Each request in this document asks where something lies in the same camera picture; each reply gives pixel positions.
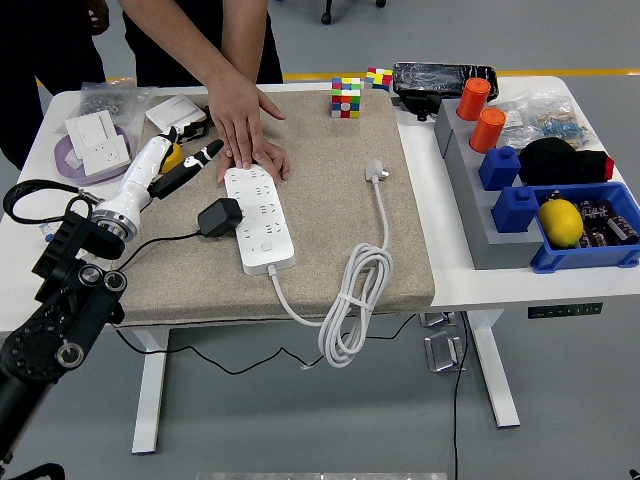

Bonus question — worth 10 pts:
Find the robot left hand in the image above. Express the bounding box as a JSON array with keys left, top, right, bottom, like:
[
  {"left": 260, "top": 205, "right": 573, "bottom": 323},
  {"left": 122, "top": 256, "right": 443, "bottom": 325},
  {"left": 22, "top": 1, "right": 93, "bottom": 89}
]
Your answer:
[{"left": 94, "top": 126, "right": 225, "bottom": 224}]

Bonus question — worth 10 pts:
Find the person's left hand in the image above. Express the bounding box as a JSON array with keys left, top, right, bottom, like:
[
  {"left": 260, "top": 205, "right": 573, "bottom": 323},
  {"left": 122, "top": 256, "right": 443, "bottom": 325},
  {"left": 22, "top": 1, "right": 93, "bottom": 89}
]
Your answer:
[{"left": 217, "top": 141, "right": 292, "bottom": 185}]

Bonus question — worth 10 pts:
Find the person's hand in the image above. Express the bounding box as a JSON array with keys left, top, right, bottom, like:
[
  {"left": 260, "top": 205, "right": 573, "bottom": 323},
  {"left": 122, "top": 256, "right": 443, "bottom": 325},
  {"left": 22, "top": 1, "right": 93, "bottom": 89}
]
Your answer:
[{"left": 88, "top": 0, "right": 110, "bottom": 36}]

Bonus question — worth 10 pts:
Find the person's right hand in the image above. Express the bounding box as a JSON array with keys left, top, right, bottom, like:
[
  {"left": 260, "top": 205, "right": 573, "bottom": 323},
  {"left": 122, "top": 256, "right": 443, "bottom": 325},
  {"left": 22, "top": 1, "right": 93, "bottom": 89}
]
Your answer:
[{"left": 206, "top": 69, "right": 288, "bottom": 170}]

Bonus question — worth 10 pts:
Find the white power strip with cord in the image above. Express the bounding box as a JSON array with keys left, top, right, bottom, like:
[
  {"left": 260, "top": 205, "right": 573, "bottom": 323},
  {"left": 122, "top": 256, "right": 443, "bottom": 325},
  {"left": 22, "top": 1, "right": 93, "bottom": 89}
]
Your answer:
[{"left": 223, "top": 157, "right": 396, "bottom": 369}]

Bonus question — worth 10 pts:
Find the black plug with cord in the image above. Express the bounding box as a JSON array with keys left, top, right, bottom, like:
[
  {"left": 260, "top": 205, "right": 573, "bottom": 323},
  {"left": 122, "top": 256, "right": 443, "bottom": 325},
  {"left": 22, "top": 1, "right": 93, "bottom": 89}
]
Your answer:
[{"left": 112, "top": 197, "right": 417, "bottom": 375}]

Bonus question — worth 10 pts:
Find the white socket panel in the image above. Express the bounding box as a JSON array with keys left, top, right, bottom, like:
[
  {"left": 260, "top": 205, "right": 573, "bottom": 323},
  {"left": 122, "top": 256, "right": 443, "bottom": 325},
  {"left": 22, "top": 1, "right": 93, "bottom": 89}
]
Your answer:
[{"left": 80, "top": 135, "right": 133, "bottom": 178}]

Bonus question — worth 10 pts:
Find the small white panel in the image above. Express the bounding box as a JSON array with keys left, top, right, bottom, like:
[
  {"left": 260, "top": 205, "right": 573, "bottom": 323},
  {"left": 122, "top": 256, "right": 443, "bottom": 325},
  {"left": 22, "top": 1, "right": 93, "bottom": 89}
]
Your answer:
[{"left": 62, "top": 148, "right": 86, "bottom": 174}]

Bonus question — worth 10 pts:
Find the grey-brown mat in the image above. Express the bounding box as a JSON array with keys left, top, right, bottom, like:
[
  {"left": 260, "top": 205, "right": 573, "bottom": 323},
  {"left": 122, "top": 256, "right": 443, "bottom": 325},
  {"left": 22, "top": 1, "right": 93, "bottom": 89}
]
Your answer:
[{"left": 117, "top": 88, "right": 436, "bottom": 329}]

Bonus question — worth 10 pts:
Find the person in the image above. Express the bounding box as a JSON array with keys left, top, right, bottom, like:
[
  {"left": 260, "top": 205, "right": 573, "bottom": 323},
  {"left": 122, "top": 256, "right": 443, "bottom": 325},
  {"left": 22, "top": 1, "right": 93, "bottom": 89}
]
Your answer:
[
  {"left": 122, "top": 0, "right": 285, "bottom": 89},
  {"left": 0, "top": 0, "right": 109, "bottom": 171}
]

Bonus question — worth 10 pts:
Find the purple dish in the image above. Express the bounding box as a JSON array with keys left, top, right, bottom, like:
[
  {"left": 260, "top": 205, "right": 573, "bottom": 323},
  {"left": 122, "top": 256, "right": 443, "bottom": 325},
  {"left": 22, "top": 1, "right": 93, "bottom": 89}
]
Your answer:
[{"left": 53, "top": 124, "right": 134, "bottom": 188}]

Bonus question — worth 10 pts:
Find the clear bag of screws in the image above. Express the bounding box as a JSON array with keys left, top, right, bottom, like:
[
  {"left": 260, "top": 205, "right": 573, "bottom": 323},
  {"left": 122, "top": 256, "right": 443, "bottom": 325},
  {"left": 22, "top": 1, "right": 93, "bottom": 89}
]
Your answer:
[{"left": 79, "top": 77, "right": 157, "bottom": 126}]

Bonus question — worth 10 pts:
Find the large colourful puzzle cube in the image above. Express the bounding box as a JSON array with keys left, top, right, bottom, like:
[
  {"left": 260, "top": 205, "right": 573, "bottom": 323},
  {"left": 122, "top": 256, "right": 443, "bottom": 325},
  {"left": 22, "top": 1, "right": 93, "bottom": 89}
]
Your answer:
[{"left": 330, "top": 76, "right": 363, "bottom": 121}]

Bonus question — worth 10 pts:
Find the white blue circuit breaker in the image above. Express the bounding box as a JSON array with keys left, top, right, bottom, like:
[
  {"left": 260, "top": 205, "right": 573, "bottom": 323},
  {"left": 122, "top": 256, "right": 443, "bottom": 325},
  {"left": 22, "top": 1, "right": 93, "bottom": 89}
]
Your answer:
[{"left": 38, "top": 221, "right": 64, "bottom": 245}]

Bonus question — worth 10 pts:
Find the small colourful puzzle cube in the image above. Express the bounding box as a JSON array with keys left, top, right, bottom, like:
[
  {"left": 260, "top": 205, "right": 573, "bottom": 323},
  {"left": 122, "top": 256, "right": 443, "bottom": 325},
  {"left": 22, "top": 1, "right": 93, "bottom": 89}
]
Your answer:
[{"left": 363, "top": 67, "right": 395, "bottom": 94}]

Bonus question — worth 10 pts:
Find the black office chair base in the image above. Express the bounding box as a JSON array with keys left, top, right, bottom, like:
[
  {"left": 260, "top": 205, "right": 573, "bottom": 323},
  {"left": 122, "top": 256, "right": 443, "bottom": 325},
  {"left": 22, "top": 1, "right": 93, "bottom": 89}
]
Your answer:
[{"left": 319, "top": 0, "right": 389, "bottom": 26}]

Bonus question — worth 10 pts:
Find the black case in plastic wrap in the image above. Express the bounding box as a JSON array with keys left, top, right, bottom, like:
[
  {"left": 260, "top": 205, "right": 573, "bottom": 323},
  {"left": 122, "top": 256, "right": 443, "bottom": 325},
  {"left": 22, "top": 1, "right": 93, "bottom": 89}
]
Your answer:
[{"left": 391, "top": 60, "right": 500, "bottom": 122}]

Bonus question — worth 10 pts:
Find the white table leg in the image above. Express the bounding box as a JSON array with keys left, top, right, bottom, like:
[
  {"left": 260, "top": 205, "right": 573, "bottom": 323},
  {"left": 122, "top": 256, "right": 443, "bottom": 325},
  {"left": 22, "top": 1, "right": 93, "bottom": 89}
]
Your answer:
[
  {"left": 462, "top": 308, "right": 522, "bottom": 430},
  {"left": 131, "top": 327, "right": 171, "bottom": 456}
]

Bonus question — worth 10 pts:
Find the black table control panel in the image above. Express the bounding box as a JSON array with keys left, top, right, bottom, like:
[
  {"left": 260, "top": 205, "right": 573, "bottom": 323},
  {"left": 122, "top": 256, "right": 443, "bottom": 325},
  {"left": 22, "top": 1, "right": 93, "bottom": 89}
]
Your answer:
[{"left": 526, "top": 301, "right": 604, "bottom": 321}]

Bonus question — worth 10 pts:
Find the grey stepped block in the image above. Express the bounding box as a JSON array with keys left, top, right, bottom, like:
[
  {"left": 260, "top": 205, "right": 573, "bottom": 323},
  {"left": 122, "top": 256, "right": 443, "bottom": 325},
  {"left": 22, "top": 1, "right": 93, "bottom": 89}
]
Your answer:
[{"left": 433, "top": 97, "right": 547, "bottom": 272}]

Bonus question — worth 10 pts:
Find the orange cylinder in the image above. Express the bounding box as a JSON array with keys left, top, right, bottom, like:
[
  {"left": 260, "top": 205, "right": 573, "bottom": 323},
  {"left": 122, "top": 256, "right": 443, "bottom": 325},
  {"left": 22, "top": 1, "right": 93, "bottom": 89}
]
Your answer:
[
  {"left": 468, "top": 107, "right": 508, "bottom": 155},
  {"left": 456, "top": 77, "right": 493, "bottom": 123}
]

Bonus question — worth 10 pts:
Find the blue block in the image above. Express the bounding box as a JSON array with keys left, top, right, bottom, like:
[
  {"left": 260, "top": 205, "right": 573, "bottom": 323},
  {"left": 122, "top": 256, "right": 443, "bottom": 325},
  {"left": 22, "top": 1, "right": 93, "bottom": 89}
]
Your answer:
[
  {"left": 490, "top": 185, "right": 542, "bottom": 235},
  {"left": 478, "top": 145, "right": 523, "bottom": 193}
]

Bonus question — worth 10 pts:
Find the blue plastic bin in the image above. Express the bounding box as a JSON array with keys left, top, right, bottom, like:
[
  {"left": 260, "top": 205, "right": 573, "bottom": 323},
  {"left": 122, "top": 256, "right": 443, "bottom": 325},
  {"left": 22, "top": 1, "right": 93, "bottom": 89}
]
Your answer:
[{"left": 529, "top": 180, "right": 640, "bottom": 275}]

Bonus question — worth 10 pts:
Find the dark maroon capacitor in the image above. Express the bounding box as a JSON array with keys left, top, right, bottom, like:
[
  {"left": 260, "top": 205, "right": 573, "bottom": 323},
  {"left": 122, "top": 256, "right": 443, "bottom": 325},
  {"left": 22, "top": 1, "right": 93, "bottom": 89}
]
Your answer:
[
  {"left": 577, "top": 224, "right": 617, "bottom": 250},
  {"left": 577, "top": 198, "right": 620, "bottom": 225},
  {"left": 606, "top": 213, "right": 640, "bottom": 247}
]

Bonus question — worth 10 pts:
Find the clear bag of components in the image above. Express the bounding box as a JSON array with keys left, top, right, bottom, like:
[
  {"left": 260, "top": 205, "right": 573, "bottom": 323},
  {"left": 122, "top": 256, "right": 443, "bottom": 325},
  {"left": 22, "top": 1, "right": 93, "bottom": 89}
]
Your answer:
[{"left": 497, "top": 92, "right": 576, "bottom": 149}]

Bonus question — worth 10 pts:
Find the yellow lemon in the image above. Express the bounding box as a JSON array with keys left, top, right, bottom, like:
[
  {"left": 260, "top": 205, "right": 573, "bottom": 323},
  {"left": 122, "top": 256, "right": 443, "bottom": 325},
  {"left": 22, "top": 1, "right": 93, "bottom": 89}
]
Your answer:
[{"left": 537, "top": 199, "right": 585, "bottom": 250}]

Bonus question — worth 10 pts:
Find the black cloth with red patch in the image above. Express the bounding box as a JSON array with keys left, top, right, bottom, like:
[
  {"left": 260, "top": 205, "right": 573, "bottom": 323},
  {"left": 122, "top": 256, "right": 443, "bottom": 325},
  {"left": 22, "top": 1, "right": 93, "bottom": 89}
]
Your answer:
[{"left": 517, "top": 136, "right": 616, "bottom": 188}]

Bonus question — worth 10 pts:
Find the clear bag of blue resistors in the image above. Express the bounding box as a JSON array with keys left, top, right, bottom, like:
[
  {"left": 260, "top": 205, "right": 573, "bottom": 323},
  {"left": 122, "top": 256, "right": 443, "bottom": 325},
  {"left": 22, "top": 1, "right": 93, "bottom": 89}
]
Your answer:
[{"left": 539, "top": 107, "right": 599, "bottom": 151}]

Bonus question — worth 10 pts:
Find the white wall switch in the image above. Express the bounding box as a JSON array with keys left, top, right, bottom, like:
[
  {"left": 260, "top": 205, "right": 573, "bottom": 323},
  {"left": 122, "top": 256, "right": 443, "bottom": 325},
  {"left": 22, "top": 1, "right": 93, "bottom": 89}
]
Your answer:
[{"left": 145, "top": 94, "right": 208, "bottom": 136}]

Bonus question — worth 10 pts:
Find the white switch panel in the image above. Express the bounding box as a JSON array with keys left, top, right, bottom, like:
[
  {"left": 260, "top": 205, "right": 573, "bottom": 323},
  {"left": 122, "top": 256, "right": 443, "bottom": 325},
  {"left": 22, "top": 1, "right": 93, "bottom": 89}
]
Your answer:
[{"left": 66, "top": 110, "right": 120, "bottom": 157}]

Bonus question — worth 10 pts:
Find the black hanging cable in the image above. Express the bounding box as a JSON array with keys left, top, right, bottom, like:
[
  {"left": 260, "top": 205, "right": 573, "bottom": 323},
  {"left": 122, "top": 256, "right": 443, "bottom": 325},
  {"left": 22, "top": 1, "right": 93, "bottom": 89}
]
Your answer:
[{"left": 450, "top": 310, "right": 470, "bottom": 480}]

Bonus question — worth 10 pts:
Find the silver metal bracket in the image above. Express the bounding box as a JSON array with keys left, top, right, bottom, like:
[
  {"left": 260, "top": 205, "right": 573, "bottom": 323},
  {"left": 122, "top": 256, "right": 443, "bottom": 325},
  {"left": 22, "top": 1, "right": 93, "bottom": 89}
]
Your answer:
[
  {"left": 423, "top": 329, "right": 467, "bottom": 374},
  {"left": 419, "top": 311, "right": 457, "bottom": 330}
]

